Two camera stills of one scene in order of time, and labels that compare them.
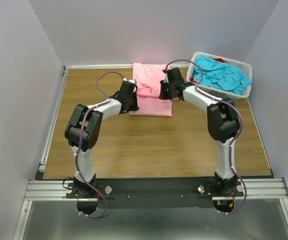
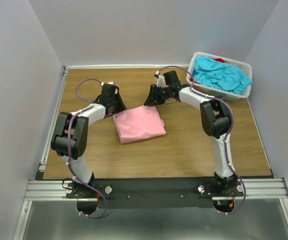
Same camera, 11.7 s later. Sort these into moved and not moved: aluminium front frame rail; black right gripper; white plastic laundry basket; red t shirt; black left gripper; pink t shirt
Moved: pink t shirt; black left gripper
Not moved: red t shirt; black right gripper; white plastic laundry basket; aluminium front frame rail
